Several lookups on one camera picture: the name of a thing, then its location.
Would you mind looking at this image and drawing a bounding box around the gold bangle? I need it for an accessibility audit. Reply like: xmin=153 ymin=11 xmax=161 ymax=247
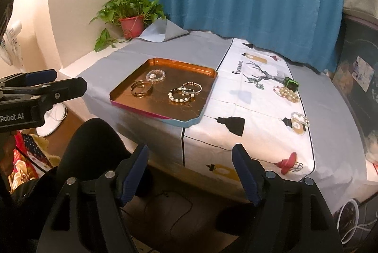
xmin=130 ymin=80 xmax=153 ymax=97

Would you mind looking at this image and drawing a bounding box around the pearl gold bracelet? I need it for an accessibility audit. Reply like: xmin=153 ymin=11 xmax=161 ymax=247
xmin=290 ymin=112 xmax=311 ymax=128

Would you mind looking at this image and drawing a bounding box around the crystal bead bracelet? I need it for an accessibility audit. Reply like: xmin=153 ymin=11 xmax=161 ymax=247
xmin=145 ymin=68 xmax=167 ymax=84

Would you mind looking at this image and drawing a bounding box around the pearl and black bead bracelet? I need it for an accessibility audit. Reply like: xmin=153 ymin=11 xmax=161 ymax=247
xmin=167 ymin=87 xmax=197 ymax=104

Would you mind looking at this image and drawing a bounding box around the cream pearl bracelet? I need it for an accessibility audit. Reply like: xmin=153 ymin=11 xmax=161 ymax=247
xmin=273 ymin=85 xmax=301 ymax=103

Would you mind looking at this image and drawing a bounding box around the green black sport watch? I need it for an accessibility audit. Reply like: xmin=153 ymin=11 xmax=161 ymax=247
xmin=283 ymin=77 xmax=299 ymax=92

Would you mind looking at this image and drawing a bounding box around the thin beaded bracelet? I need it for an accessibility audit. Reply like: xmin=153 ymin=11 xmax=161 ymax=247
xmin=180 ymin=80 xmax=203 ymax=95

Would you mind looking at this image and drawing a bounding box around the dark cord necklace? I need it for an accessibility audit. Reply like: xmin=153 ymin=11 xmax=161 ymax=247
xmin=243 ymin=74 xmax=267 ymax=90

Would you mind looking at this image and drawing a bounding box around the white floor lamp base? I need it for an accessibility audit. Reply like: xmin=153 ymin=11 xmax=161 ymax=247
xmin=36 ymin=103 xmax=67 ymax=137

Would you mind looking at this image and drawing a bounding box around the red floral bag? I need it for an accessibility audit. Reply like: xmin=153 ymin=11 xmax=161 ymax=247
xmin=8 ymin=132 xmax=61 ymax=193

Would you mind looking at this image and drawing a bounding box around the grey table cloth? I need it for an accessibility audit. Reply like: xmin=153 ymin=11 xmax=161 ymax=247
xmin=81 ymin=31 xmax=377 ymax=212

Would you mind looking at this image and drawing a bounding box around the black chair seat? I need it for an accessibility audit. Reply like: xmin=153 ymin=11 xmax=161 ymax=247
xmin=12 ymin=118 xmax=131 ymax=202

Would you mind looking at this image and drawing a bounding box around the green potted plant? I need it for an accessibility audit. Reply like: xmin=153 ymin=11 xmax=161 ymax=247
xmin=91 ymin=0 xmax=166 ymax=41

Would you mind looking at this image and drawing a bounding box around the white printed table runner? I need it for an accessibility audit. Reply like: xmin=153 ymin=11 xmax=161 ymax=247
xmin=183 ymin=38 xmax=315 ymax=183

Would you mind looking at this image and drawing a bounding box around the orange metal tray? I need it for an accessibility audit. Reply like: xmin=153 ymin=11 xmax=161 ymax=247
xmin=110 ymin=57 xmax=218 ymax=128

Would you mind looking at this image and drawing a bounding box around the white cable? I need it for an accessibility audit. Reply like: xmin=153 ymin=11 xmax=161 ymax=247
xmin=336 ymin=197 xmax=378 ymax=245

